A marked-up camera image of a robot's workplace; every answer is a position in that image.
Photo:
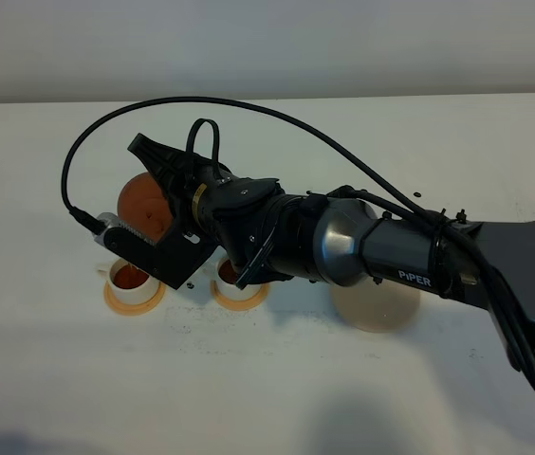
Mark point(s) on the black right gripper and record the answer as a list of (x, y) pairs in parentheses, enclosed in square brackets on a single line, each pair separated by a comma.
[(185, 182)]

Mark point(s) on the brown clay teapot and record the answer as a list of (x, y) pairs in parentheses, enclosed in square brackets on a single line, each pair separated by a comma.
[(143, 207)]

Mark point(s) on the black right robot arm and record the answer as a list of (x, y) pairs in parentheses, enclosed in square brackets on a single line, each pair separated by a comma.
[(340, 238)]

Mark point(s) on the beige round teapot coaster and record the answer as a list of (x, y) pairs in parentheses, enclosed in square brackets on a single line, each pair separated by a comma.
[(382, 308)]

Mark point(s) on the white right teacup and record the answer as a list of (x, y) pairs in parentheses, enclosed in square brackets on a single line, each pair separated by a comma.
[(222, 271)]

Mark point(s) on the white teacup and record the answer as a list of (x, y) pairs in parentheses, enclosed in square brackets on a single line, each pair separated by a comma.
[(130, 284), (222, 271)]

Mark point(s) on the orange right cup coaster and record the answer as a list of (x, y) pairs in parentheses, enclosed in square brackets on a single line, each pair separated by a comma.
[(225, 297)]

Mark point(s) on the orange cup coaster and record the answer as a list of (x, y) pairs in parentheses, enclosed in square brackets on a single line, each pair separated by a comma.
[(132, 310), (225, 297)]

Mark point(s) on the white left teacup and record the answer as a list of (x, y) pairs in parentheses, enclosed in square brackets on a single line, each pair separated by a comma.
[(130, 284)]

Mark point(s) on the orange left cup coaster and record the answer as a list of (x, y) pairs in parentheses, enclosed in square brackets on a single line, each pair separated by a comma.
[(132, 310)]

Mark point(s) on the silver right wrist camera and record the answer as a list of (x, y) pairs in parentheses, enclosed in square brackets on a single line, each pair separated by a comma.
[(173, 259)]

